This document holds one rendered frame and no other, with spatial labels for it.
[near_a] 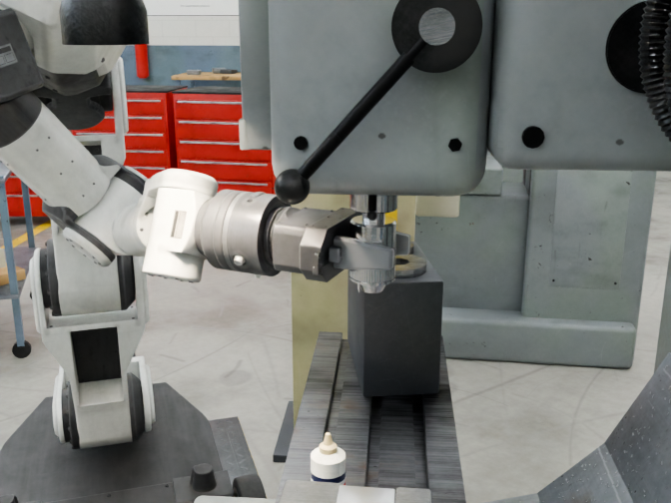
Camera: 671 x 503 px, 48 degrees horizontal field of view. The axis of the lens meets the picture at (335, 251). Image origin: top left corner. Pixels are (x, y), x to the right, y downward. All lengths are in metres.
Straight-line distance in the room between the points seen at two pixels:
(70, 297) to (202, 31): 8.74
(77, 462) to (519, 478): 1.52
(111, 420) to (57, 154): 0.73
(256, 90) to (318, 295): 1.94
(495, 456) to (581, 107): 2.26
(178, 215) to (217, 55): 9.18
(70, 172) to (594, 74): 0.68
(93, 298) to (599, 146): 0.99
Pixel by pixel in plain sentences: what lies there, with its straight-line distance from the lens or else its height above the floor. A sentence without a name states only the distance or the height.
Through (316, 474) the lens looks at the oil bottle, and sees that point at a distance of 0.89.
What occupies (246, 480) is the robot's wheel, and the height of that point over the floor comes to 0.60.
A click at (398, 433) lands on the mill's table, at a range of 1.10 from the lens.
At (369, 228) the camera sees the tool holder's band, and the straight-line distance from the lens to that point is 0.75.
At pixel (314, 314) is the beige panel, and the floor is 0.49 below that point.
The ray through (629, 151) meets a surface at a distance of 0.66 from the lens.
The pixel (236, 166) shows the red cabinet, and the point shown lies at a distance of 5.43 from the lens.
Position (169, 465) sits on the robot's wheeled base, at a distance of 1.70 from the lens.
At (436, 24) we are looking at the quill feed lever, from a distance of 0.61.
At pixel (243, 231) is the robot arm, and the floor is 1.25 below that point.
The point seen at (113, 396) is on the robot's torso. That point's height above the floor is 0.75.
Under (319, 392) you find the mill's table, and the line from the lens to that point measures 1.21.
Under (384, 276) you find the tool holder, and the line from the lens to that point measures 0.76.
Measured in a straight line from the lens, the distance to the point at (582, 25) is 0.64.
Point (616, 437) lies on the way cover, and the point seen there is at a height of 0.95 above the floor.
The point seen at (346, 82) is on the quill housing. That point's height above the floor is 1.41.
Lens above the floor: 1.46
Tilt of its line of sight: 17 degrees down
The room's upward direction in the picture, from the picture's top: straight up
